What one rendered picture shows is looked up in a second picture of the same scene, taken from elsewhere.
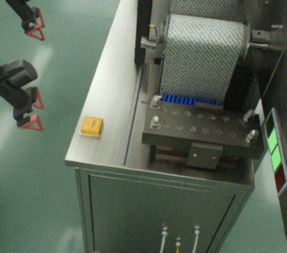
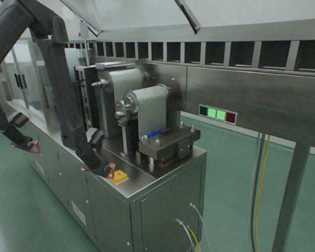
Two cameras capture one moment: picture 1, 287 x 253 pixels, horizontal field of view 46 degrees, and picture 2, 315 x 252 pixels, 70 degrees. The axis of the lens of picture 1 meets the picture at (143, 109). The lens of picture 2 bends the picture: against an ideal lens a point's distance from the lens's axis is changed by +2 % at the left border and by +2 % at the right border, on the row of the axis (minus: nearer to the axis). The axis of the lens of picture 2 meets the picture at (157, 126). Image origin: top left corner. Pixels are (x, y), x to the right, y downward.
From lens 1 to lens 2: 80 cm
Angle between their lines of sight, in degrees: 44
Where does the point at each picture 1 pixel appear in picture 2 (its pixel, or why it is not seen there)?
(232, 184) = (200, 155)
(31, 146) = not seen: outside the picture
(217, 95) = (163, 125)
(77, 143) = (121, 188)
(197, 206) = (190, 184)
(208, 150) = (185, 142)
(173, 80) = (144, 126)
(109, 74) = not seen: hidden behind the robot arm
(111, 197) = (153, 214)
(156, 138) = (163, 151)
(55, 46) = not seen: outside the picture
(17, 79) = (97, 140)
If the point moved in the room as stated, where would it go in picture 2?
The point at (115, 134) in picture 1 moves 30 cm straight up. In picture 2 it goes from (133, 172) to (130, 123)
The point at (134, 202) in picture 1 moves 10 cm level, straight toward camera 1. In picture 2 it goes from (164, 208) to (178, 216)
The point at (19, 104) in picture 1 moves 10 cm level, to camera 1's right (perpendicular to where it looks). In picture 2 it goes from (99, 162) to (119, 153)
